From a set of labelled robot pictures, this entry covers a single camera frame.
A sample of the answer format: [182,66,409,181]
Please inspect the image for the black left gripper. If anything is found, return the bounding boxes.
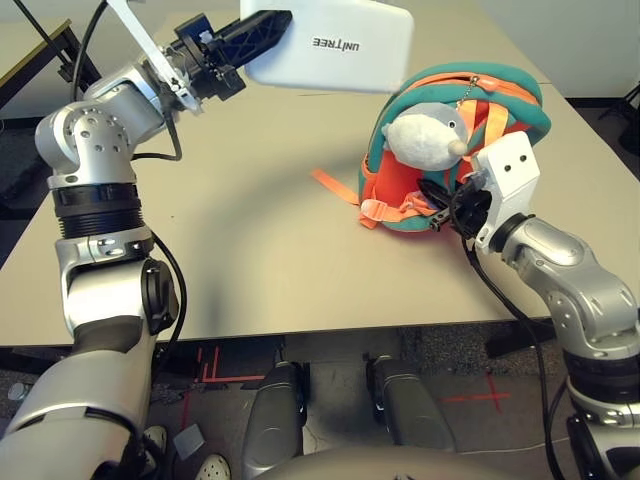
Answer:
[167,8,294,101]

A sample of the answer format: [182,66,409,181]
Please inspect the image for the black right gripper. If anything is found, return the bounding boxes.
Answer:
[417,179,494,240]

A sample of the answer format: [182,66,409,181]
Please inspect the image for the white Unitree box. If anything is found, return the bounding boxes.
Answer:
[238,0,416,95]

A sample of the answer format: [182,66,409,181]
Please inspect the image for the orange teal backpack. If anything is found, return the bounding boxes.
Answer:
[312,60,553,236]

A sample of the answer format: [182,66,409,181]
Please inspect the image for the grey white plush seal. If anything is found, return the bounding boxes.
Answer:
[382,102,474,171]

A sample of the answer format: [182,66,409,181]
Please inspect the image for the grey robot right leg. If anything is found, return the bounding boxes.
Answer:
[367,354,456,454]

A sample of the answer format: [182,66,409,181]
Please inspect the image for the grey robot leg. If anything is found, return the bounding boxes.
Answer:
[367,354,456,454]
[242,357,311,474]

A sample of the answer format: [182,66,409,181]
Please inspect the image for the grey robot torso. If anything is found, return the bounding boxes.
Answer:
[244,444,526,480]

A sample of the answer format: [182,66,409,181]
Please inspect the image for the grey robot left leg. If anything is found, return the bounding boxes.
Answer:
[242,357,311,474]

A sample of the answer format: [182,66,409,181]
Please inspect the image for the dark foam floor mat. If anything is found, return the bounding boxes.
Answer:
[0,132,51,211]

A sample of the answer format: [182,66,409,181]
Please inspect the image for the white perforated shoe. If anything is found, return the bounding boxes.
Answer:
[197,452,232,480]
[142,424,169,456]

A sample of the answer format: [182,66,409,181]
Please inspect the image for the grey square floor plate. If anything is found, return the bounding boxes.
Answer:
[172,424,206,461]

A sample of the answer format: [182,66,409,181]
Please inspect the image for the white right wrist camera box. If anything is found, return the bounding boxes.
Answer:
[472,131,542,251]

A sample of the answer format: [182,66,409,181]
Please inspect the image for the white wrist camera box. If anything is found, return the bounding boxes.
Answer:
[104,0,201,116]
[472,131,542,251]

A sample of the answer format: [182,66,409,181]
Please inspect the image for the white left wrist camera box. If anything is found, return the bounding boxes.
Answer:
[104,0,201,116]

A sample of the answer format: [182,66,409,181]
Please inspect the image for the black frame side table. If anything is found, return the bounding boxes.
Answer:
[0,0,101,109]

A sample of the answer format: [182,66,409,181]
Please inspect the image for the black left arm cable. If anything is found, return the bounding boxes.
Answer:
[72,0,189,361]

